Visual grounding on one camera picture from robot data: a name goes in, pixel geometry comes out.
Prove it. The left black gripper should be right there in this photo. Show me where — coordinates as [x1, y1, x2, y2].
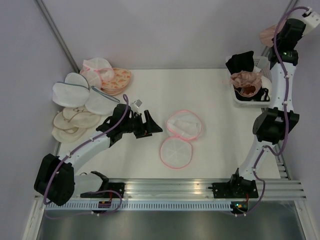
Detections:
[121, 110, 163, 139]

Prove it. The pink trimmed mesh laundry bag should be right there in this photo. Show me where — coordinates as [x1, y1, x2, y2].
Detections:
[159, 110, 203, 170]

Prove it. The pale pink bra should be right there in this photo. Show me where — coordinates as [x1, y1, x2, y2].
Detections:
[259, 24, 277, 48]

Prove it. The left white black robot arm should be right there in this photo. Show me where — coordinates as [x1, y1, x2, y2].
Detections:
[34, 103, 163, 206]

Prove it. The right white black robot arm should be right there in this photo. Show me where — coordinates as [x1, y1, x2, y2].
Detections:
[228, 18, 306, 198]

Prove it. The orange floral laundry bag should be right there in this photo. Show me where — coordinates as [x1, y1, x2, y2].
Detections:
[100, 67, 132, 96]

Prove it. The pink mesh laundry bag stack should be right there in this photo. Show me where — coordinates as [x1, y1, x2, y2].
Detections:
[80, 57, 115, 88]

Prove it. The white grey trimmed laundry bag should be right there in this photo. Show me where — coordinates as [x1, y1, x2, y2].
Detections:
[52, 72, 90, 108]

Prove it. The pink bra in basket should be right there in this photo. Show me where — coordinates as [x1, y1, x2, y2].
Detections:
[222, 71, 263, 98]

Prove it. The white bra in basket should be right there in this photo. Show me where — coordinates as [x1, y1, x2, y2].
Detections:
[261, 75, 272, 98]

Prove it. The black garment in basket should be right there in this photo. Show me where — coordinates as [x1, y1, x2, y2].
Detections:
[225, 50, 255, 75]

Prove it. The white plastic basket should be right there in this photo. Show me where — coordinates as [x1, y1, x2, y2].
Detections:
[229, 55, 272, 109]

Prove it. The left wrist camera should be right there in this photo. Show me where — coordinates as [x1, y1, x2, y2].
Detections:
[131, 99, 143, 113]

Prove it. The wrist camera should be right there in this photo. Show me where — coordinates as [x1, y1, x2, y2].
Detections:
[302, 7, 320, 37]
[131, 99, 143, 113]

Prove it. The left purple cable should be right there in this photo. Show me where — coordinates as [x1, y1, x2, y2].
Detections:
[43, 93, 130, 206]

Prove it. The white slotted cable duct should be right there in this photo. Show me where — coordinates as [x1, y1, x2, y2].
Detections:
[45, 200, 232, 212]

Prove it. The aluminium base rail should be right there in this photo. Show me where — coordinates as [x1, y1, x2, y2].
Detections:
[109, 178, 306, 201]

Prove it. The left aluminium frame post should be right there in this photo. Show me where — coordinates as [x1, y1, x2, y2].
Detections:
[33, 0, 80, 73]

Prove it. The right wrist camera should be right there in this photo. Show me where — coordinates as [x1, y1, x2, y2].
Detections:
[302, 7, 320, 37]

